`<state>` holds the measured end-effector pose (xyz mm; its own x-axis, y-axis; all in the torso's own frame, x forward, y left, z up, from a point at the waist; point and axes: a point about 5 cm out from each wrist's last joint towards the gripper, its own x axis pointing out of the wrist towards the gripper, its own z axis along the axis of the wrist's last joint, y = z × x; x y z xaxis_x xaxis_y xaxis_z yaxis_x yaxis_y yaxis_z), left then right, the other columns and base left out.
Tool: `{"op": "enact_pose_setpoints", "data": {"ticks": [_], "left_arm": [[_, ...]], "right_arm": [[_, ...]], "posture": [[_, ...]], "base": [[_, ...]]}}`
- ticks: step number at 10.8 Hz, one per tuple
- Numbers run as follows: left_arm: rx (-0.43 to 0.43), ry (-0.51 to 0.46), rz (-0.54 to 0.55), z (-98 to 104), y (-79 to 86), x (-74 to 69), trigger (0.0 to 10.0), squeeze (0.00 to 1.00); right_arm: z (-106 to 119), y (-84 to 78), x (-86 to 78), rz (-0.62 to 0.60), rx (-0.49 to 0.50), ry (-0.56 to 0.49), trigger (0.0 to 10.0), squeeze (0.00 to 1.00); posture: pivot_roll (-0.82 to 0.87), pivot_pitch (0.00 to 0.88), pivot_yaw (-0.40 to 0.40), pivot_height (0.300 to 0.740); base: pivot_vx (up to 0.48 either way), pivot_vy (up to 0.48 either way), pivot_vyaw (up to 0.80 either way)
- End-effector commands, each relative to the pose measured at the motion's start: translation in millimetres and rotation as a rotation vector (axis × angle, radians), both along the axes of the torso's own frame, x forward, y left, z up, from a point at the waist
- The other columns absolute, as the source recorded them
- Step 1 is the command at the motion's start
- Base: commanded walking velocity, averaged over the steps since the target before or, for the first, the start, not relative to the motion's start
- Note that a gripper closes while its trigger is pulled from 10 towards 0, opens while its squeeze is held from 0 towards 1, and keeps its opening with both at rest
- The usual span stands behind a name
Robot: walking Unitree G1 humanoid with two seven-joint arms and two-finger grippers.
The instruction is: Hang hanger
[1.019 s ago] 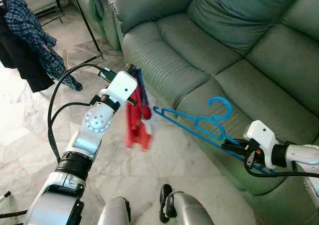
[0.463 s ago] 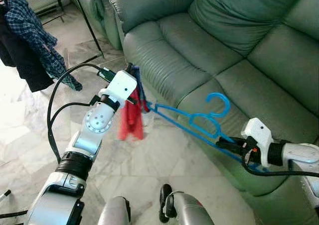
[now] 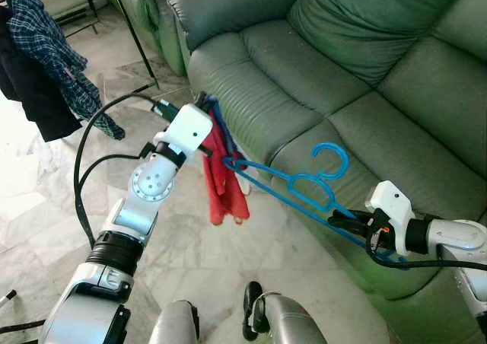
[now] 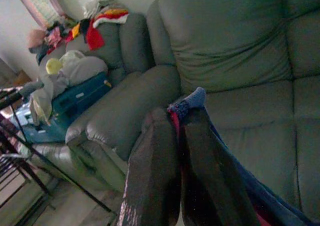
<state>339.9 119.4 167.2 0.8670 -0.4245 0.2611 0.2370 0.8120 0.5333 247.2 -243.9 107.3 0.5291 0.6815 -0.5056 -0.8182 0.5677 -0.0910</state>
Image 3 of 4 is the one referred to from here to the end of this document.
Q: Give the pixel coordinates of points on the robot leg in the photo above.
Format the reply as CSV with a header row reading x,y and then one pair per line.
x,y
171,329
293,325

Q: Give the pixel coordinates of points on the black drying rack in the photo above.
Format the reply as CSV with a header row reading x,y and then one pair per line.
x,y
133,32

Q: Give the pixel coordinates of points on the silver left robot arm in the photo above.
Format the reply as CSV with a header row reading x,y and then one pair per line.
x,y
152,183

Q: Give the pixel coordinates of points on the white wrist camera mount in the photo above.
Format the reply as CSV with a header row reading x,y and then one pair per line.
x,y
186,129
392,203

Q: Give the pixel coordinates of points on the blue plaid shirt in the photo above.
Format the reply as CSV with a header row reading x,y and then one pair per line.
x,y
53,47

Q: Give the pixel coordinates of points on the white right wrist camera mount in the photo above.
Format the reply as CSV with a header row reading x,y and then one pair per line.
x,y
392,203

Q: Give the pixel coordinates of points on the robot right leg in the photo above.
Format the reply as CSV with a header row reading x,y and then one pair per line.
x,y
293,325

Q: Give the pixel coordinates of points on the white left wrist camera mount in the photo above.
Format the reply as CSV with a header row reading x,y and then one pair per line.
x,y
186,129

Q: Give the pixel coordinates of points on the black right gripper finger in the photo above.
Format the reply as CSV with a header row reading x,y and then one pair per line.
x,y
351,219
356,230

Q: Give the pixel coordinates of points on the green leather sofa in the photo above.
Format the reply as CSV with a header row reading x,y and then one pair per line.
x,y
342,78

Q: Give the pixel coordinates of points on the red garment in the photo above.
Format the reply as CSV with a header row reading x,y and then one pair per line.
x,y
224,184

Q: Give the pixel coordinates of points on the black hanging garment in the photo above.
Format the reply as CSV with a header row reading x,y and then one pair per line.
x,y
30,100

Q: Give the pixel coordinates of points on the white metal tube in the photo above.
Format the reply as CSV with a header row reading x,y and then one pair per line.
x,y
6,298

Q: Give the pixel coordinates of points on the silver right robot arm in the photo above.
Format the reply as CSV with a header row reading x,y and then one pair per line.
x,y
456,234

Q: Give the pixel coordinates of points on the robot left leg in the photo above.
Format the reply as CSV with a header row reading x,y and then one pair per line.
x,y
171,329

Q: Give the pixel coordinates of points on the blue plastic hanger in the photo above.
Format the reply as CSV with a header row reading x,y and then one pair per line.
x,y
329,146

